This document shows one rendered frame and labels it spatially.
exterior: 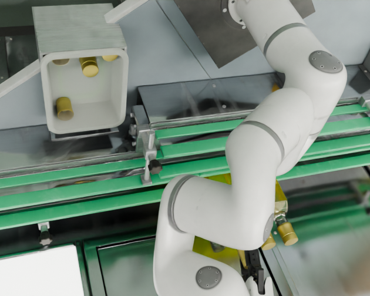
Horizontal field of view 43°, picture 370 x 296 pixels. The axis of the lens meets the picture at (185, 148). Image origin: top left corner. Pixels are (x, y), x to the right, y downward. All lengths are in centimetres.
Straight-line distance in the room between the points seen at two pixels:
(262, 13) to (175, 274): 50
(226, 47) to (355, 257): 68
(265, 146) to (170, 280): 23
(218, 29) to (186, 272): 55
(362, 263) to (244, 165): 82
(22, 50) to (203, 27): 89
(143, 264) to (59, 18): 60
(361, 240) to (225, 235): 84
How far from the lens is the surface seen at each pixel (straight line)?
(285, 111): 71
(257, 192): 60
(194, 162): 112
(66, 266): 117
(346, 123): 125
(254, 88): 121
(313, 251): 135
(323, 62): 80
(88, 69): 101
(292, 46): 84
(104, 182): 109
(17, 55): 173
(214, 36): 104
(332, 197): 148
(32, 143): 115
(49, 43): 97
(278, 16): 90
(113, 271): 117
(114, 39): 99
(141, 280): 116
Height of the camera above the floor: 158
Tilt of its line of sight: 37 degrees down
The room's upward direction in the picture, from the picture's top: 159 degrees clockwise
